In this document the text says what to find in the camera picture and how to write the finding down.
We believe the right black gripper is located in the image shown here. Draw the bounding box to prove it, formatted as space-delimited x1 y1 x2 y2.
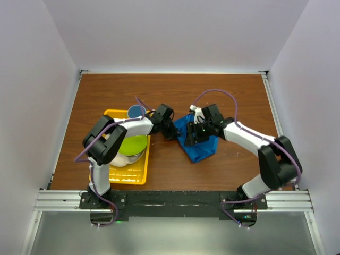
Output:
183 120 212 147

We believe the blue cloth napkin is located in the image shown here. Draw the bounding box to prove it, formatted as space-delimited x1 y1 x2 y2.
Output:
174 114 218 163

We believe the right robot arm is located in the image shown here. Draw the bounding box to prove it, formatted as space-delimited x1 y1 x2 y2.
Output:
184 104 302 209

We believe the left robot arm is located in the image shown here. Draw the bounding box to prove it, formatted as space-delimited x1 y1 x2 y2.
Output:
74 104 180 211

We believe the blue plastic cup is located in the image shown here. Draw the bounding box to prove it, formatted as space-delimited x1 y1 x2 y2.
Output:
127 105 146 118

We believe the green plastic plate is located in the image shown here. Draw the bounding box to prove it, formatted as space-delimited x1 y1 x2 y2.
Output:
119 135 148 156

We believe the grey metal bowl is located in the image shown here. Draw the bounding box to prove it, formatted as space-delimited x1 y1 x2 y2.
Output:
126 149 145 164

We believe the yellow plastic tray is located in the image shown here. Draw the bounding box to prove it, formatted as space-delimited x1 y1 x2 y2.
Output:
104 110 150 185

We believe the beige flower-shaped plate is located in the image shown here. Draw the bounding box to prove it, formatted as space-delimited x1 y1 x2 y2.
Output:
110 153 129 167

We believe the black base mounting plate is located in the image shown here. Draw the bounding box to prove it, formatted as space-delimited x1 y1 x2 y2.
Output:
79 190 268 226

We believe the aluminium frame rail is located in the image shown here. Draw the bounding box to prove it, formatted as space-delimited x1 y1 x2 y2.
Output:
20 69 327 255

